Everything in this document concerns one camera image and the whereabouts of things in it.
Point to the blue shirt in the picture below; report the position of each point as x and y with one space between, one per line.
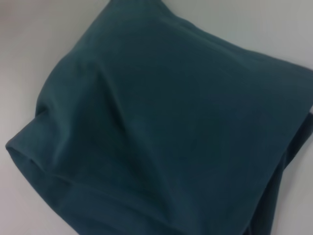
171 122

